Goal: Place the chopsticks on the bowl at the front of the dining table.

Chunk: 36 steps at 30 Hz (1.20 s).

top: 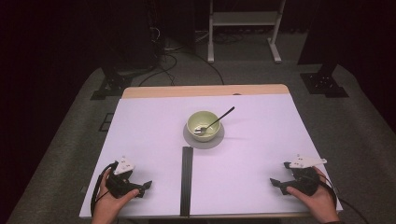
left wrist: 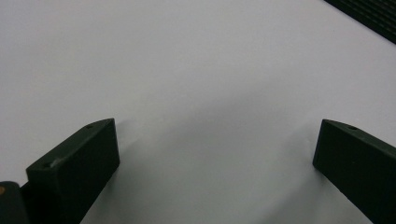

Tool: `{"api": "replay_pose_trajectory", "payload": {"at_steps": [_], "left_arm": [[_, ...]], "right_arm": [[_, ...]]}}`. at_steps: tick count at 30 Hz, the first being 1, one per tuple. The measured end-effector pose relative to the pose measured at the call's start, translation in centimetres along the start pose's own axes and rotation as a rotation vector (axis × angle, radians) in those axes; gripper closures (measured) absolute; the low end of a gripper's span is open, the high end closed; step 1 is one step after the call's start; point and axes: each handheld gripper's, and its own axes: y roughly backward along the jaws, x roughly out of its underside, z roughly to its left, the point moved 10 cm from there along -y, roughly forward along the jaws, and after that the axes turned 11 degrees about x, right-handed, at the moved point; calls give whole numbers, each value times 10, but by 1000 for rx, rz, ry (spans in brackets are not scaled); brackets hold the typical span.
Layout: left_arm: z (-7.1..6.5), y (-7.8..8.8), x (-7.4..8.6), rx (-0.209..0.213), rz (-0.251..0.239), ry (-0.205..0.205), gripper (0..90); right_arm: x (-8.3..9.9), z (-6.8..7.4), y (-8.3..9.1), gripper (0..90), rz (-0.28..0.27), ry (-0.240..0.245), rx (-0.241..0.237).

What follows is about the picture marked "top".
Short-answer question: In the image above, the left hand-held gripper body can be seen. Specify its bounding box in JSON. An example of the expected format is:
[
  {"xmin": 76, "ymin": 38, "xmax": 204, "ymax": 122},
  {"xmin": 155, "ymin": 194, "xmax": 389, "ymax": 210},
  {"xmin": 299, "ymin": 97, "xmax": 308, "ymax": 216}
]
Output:
[{"xmin": 106, "ymin": 156, "xmax": 139, "ymax": 200}]

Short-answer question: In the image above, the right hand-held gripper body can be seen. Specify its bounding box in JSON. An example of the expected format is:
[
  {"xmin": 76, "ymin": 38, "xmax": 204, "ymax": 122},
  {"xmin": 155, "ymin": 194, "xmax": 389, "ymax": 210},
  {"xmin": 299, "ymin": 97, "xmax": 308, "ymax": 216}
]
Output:
[{"xmin": 283, "ymin": 154, "xmax": 328, "ymax": 197}]

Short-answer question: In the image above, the pale green bowl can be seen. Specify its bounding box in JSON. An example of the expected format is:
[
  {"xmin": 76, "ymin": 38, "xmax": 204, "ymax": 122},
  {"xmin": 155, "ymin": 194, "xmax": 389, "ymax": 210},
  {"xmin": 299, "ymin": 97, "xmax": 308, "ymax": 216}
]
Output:
[{"xmin": 186, "ymin": 110, "xmax": 222, "ymax": 143}]

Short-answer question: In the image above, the person's left hand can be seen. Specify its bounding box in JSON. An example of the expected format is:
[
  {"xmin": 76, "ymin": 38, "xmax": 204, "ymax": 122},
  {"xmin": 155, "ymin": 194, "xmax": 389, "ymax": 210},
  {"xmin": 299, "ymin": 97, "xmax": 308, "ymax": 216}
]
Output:
[{"xmin": 92, "ymin": 167, "xmax": 140, "ymax": 224}]

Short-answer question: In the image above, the person's right hand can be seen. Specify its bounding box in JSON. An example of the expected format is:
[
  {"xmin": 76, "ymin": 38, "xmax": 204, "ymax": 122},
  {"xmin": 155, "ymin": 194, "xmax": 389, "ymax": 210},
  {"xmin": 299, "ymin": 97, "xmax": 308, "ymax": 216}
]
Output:
[{"xmin": 286, "ymin": 166, "xmax": 340, "ymax": 224}]

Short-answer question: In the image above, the white paper table sheet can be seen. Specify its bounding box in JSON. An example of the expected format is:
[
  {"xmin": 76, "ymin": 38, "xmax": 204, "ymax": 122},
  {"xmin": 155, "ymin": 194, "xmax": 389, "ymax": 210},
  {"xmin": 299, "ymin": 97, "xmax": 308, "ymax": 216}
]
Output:
[{"xmin": 78, "ymin": 93, "xmax": 344, "ymax": 218}]

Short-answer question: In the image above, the grey round coaster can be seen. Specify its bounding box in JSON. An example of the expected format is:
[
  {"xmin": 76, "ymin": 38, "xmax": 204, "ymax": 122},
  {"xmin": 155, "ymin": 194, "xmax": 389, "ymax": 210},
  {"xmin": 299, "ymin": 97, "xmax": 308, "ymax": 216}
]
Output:
[{"xmin": 182, "ymin": 122, "xmax": 225, "ymax": 150}]

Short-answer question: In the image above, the black stand base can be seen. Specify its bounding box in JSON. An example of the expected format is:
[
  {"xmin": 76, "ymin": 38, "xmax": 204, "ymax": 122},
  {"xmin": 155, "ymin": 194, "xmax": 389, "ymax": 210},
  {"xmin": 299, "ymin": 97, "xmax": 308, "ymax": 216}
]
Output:
[
  {"xmin": 300, "ymin": 63, "xmax": 349, "ymax": 99},
  {"xmin": 90, "ymin": 66, "xmax": 134, "ymax": 101}
]

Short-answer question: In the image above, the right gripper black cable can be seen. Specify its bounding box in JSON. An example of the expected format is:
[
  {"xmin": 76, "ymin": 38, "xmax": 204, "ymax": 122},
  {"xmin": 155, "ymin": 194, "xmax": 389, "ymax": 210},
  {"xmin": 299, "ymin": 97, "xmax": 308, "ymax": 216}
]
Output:
[{"xmin": 317, "ymin": 173, "xmax": 372, "ymax": 224}]

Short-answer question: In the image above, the black-handled metal spoon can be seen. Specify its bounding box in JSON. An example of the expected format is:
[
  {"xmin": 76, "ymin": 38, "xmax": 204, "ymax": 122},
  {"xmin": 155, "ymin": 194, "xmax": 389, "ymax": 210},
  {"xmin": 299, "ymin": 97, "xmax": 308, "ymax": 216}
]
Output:
[{"xmin": 193, "ymin": 105, "xmax": 236, "ymax": 136}]

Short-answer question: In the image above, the black floor cable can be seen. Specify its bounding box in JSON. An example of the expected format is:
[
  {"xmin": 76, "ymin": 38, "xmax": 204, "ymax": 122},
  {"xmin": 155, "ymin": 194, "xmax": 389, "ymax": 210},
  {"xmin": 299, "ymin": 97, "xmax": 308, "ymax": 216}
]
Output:
[
  {"xmin": 138, "ymin": 53, "xmax": 178, "ymax": 87},
  {"xmin": 186, "ymin": 51, "xmax": 226, "ymax": 86}
]

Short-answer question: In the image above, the white metal stand frame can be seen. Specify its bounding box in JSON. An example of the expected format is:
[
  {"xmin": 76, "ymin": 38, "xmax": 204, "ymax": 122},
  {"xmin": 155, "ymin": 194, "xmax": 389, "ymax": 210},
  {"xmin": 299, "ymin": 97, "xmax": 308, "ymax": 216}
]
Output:
[{"xmin": 207, "ymin": 0, "xmax": 287, "ymax": 64}]

